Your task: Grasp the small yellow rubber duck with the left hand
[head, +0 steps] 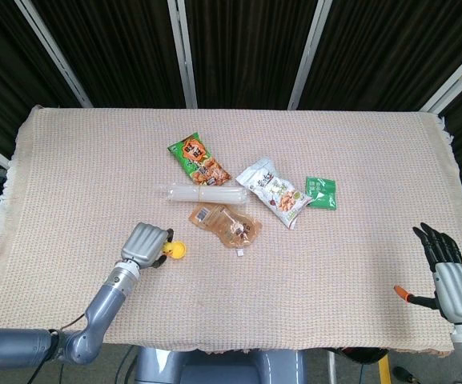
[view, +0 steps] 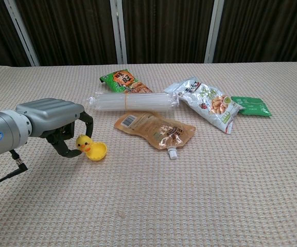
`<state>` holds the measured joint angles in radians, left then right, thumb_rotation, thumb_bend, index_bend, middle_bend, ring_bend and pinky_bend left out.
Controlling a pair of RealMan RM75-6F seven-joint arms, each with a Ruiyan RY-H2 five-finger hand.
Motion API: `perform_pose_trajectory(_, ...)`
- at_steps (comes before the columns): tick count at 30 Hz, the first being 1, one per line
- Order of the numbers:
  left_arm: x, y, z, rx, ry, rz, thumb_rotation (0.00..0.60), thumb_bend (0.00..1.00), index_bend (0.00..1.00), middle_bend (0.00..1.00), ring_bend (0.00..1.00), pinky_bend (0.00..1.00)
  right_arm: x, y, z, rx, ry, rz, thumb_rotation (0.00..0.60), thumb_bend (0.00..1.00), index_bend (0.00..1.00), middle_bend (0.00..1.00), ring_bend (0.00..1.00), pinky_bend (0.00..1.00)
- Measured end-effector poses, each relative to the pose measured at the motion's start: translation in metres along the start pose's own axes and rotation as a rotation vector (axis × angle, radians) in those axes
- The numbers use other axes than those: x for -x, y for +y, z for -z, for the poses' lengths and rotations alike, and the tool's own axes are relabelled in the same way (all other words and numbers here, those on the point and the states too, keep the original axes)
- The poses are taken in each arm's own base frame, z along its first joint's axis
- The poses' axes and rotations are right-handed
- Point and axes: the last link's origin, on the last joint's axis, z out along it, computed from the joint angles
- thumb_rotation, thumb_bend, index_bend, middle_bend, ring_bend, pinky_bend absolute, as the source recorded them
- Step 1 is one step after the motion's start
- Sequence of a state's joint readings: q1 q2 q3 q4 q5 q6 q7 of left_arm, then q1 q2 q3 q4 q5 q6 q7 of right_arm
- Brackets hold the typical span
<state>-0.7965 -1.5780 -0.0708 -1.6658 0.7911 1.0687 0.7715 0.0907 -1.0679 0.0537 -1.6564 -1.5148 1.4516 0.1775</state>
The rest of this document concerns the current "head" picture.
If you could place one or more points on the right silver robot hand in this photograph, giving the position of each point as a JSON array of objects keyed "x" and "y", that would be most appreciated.
[{"x": 447, "y": 272}]

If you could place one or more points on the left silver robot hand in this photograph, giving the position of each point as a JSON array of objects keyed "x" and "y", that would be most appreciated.
[{"x": 144, "y": 244}]

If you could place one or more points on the yellow chick toy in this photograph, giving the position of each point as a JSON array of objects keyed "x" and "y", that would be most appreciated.
[{"x": 169, "y": 250}]

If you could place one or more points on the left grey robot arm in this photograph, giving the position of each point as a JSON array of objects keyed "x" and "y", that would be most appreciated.
[{"x": 74, "y": 320}]

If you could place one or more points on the yellow plastic toy bowl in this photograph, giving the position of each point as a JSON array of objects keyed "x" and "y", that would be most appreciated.
[{"x": 179, "y": 250}]

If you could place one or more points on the clear pack of white straws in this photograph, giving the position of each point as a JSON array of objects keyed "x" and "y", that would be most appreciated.
[{"x": 206, "y": 194}]

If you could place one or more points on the brown transparent snack pouch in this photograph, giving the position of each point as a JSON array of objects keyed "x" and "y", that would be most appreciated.
[{"x": 226, "y": 226}]

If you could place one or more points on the beige woven tablecloth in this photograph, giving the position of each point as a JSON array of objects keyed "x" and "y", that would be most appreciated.
[{"x": 230, "y": 280}]

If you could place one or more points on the green orange snack packet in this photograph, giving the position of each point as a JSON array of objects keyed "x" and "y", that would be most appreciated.
[{"x": 200, "y": 160}]

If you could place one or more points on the white nut snack bag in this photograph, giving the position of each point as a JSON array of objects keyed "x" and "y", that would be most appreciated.
[{"x": 274, "y": 192}]

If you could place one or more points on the small green packet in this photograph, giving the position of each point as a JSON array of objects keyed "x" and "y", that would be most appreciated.
[{"x": 322, "y": 193}]

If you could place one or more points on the dark curtain panel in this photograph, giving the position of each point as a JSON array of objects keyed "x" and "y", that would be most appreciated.
[
  {"x": 394, "y": 52},
  {"x": 114, "y": 52},
  {"x": 246, "y": 52},
  {"x": 10, "y": 80}
]

